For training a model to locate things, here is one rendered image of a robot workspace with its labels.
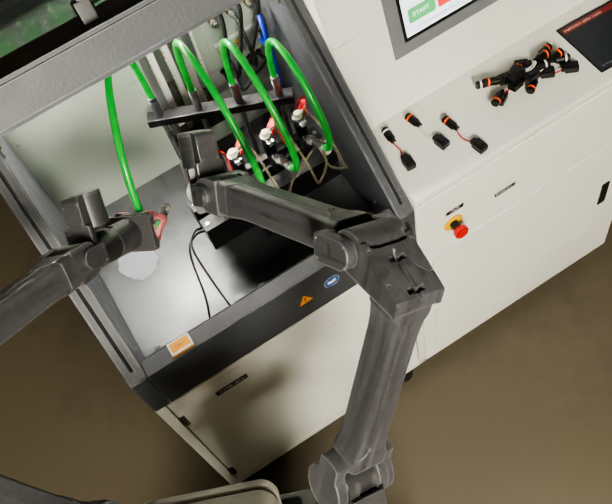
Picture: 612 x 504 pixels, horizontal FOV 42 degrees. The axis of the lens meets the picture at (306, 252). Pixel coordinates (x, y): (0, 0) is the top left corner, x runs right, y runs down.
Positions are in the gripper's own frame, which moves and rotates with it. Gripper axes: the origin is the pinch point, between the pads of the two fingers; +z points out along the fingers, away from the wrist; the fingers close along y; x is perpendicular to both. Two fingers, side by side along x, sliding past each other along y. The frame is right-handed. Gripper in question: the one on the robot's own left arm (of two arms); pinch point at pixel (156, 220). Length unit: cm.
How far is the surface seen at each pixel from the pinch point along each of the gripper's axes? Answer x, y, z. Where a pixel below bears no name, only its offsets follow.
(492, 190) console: 13, -50, 61
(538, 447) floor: 100, -50, 92
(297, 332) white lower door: 37, -8, 33
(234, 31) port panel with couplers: -31, 0, 46
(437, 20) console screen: -26, -44, 54
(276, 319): 29.8, -8.3, 23.5
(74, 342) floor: 61, 103, 81
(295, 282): 20.9, -15.2, 22.1
